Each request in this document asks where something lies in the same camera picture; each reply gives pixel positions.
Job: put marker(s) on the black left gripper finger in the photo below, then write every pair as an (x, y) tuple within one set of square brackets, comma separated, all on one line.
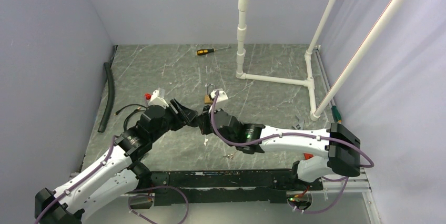
[(189, 115), (178, 120)]

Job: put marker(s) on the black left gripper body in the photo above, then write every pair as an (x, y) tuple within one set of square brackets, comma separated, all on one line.
[(172, 120)]

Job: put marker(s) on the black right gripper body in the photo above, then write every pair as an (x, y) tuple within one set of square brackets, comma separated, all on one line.
[(205, 109)]

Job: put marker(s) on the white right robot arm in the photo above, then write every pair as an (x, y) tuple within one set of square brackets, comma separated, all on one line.
[(334, 150)]

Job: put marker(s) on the brass padlock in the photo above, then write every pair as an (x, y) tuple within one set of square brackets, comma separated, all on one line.
[(207, 98)]

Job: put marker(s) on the yellow black screwdriver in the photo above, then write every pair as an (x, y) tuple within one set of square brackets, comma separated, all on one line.
[(205, 51)]

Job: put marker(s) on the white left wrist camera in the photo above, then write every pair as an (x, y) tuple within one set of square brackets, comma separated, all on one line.
[(156, 98)]

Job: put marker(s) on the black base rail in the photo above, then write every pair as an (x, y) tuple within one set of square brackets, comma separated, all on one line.
[(216, 186)]

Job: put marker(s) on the red handle pliers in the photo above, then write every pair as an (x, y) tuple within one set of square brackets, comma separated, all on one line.
[(307, 156)]

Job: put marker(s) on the white pvc pipe frame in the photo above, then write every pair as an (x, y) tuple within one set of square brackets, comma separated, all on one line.
[(315, 110)]

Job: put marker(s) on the green handle screwdriver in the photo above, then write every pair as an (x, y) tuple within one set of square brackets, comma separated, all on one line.
[(336, 114)]

